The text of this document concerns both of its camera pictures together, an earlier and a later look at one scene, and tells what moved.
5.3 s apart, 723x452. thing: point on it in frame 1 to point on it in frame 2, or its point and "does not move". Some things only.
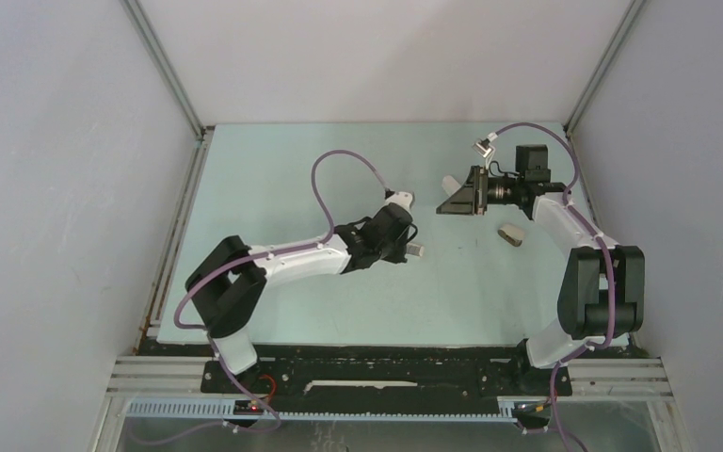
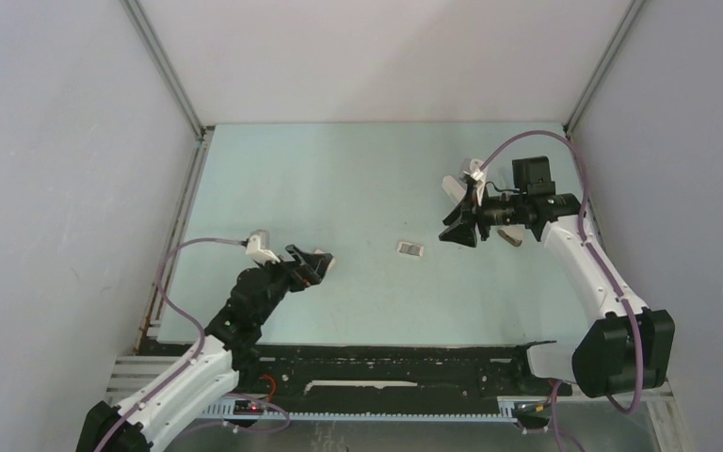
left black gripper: x=398 y=255 to x=308 y=272
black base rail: x=326 y=377 does not move
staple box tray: x=414 y=250 does not move
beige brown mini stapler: x=512 y=234 does not move
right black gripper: x=468 y=200 to x=463 y=218
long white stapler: x=450 y=185 does not move
